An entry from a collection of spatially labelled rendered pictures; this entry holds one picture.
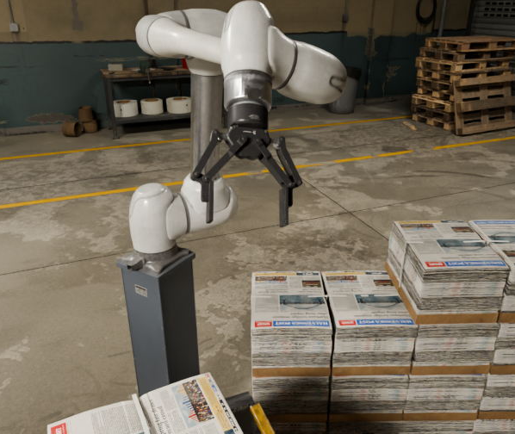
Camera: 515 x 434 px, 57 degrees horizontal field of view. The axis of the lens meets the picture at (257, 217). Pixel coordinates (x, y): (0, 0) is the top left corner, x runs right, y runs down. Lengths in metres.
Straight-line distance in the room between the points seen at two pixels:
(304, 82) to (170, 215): 0.83
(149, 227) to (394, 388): 1.07
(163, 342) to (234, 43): 1.22
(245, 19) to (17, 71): 7.03
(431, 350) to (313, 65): 1.20
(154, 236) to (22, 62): 6.36
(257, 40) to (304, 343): 1.12
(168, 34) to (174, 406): 0.88
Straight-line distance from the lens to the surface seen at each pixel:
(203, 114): 1.55
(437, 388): 1.98
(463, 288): 1.74
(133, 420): 1.15
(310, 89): 0.98
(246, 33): 0.91
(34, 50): 7.82
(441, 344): 1.86
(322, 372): 1.82
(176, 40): 1.24
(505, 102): 8.36
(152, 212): 1.61
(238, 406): 1.46
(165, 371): 1.93
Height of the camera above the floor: 1.86
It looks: 25 degrees down
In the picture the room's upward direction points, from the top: straight up
